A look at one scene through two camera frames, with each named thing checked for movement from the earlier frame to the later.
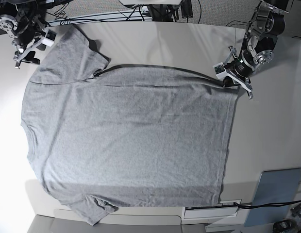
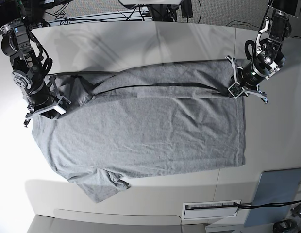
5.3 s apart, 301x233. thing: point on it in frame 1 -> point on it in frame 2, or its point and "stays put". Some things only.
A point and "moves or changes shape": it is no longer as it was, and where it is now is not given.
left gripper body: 239,67 -> 247,79
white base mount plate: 151,2 stays put
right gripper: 30,32 -> 46,101
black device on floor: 284,226 stays put
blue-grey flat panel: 274,187 stays put
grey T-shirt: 131,136 moves or changes shape
